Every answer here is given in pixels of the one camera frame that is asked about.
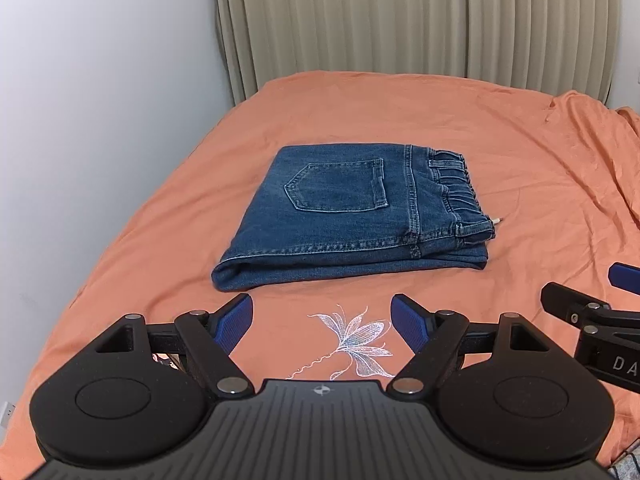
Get orange bed sheet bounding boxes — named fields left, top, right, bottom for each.
left=1, top=72, right=639, bottom=479

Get white wall socket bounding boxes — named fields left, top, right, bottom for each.
left=0, top=401, right=15, bottom=429

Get blue denim jeans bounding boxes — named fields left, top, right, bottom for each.
left=212, top=143, right=496, bottom=292

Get beige pleated curtain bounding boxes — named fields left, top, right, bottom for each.
left=217, top=0, right=620, bottom=102

